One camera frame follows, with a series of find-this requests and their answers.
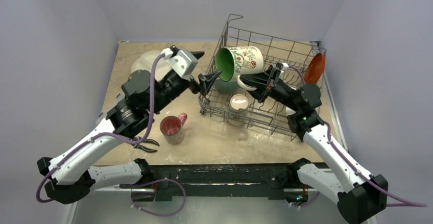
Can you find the green floral mug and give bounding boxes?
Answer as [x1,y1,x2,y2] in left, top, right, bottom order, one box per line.
[214,46,264,82]

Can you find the cream dragon mug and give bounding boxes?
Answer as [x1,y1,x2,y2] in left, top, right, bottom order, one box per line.
[228,94,250,126]

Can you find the pink ghost mug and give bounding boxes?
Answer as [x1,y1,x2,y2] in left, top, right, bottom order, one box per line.
[159,113,187,145]

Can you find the orange red plate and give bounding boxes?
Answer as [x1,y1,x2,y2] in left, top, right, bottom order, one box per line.
[304,53,326,84]

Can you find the white scalloped teal bowl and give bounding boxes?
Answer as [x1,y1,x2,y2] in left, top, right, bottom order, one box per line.
[213,79,239,94]

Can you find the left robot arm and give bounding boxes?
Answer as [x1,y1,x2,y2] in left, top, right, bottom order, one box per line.
[36,46,220,204]

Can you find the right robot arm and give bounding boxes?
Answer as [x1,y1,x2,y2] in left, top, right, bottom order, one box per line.
[236,63,388,223]

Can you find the cream divided plate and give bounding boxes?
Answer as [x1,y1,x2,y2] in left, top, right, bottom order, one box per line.
[131,50,172,81]

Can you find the black pruning shears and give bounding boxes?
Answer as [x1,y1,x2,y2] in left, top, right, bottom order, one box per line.
[132,137,160,154]

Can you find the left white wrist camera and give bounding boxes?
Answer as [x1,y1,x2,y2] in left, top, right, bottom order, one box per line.
[161,46,198,81]

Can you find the grey wire dish rack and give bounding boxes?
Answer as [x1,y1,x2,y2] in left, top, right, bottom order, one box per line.
[199,22,330,141]

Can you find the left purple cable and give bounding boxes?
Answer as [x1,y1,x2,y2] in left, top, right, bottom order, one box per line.
[36,53,168,204]

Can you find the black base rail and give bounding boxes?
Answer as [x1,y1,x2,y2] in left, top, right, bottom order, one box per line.
[91,161,342,203]

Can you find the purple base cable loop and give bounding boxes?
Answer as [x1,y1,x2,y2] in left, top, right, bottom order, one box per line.
[130,178,188,217]

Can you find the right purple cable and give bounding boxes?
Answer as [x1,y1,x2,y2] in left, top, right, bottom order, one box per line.
[287,63,427,208]

